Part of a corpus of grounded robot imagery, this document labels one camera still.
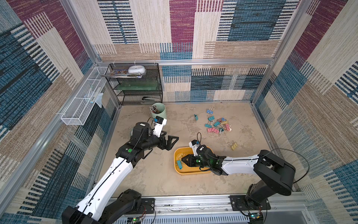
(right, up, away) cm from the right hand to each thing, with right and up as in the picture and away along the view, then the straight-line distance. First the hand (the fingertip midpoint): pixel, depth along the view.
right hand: (181, 158), depth 84 cm
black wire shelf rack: (-33, +50, +22) cm, 64 cm away
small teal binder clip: (+11, +24, +25) cm, 37 cm away
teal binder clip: (-1, -4, +1) cm, 4 cm away
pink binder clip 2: (+33, +17, +18) cm, 41 cm away
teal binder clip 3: (+26, +20, +22) cm, 39 cm away
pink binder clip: (+22, +15, +18) cm, 33 cm away
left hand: (-5, +16, -11) cm, 20 cm away
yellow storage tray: (-1, +2, +6) cm, 6 cm away
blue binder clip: (+23, +29, +32) cm, 49 cm away
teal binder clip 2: (+23, +24, +25) cm, 41 cm away
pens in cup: (-18, +30, +10) cm, 36 cm away
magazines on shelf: (-37, +53, +8) cm, 65 cm away
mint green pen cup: (-13, +29, +11) cm, 34 cm away
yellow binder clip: (+35, +5, +10) cm, 37 cm away
